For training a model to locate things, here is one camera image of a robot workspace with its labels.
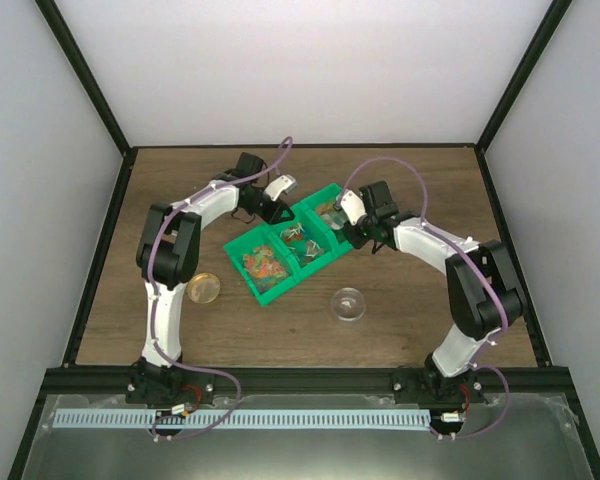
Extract green bin lollipops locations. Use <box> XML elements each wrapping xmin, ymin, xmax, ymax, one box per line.
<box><xmin>272</xmin><ymin>207</ymin><xmax>337</xmax><ymax>281</ymax></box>

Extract green bin popsicle candies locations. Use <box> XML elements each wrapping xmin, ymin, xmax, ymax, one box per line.
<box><xmin>300</xmin><ymin>183</ymin><xmax>353</xmax><ymax>257</ymax></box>

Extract green bin star gummies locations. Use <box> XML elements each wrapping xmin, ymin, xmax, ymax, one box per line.
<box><xmin>224</xmin><ymin>225</ymin><xmax>299</xmax><ymax>306</ymax></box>

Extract metal scoop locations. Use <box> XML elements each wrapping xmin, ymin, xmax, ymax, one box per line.
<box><xmin>324</xmin><ymin>209</ymin><xmax>348</xmax><ymax>231</ymax></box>

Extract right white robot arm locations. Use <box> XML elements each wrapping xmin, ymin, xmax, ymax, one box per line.
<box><xmin>342</xmin><ymin>214</ymin><xmax>527</xmax><ymax>403</ymax></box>

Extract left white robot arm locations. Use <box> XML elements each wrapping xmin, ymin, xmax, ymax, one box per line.
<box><xmin>136</xmin><ymin>174</ymin><xmax>297</xmax><ymax>368</ymax></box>

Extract pile of popsicle candies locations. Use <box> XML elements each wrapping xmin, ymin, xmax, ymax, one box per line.
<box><xmin>315</xmin><ymin>199</ymin><xmax>336</xmax><ymax>222</ymax></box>

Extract pile of lollipops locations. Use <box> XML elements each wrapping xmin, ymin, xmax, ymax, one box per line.
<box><xmin>279</xmin><ymin>223</ymin><xmax>324</xmax><ymax>266</ymax></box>

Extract pile of star gummies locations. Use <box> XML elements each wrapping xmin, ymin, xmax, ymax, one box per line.
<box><xmin>242</xmin><ymin>244</ymin><xmax>289</xmax><ymax>293</ymax></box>

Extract clear plastic jar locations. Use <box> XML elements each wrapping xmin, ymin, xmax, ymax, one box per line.
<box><xmin>330</xmin><ymin>287</ymin><xmax>366</xmax><ymax>325</ymax></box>

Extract gold jar lid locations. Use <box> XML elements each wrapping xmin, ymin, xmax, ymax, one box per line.
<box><xmin>186</xmin><ymin>272</ymin><xmax>221</xmax><ymax>304</ymax></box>

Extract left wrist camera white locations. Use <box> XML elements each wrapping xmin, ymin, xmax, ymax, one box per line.
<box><xmin>264</xmin><ymin>175</ymin><xmax>298</xmax><ymax>201</ymax></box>

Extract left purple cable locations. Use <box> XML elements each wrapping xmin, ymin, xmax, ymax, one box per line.
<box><xmin>146</xmin><ymin>136</ymin><xmax>294</xmax><ymax>441</ymax></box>

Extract purple cable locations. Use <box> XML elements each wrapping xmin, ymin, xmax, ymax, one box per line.
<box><xmin>146</xmin><ymin>136</ymin><xmax>294</xmax><ymax>441</ymax></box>
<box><xmin>337</xmin><ymin>156</ymin><xmax>511</xmax><ymax>441</ymax></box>

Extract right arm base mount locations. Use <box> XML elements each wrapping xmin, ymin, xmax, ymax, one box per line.
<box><xmin>390</xmin><ymin>354</ymin><xmax>484</xmax><ymax>408</ymax></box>

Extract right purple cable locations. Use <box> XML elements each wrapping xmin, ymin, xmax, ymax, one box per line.
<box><xmin>337</xmin><ymin>156</ymin><xmax>511</xmax><ymax>441</ymax></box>

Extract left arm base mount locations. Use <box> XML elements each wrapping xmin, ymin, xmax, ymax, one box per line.
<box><xmin>126</xmin><ymin>358</ymin><xmax>215</xmax><ymax>408</ymax></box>

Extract light blue cable duct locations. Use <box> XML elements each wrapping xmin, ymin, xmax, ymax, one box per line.
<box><xmin>52</xmin><ymin>408</ymin><xmax>431</xmax><ymax>431</ymax></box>

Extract black aluminium frame rail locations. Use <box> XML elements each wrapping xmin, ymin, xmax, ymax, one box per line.
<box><xmin>39</xmin><ymin>366</ymin><xmax>575</xmax><ymax>398</ymax></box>

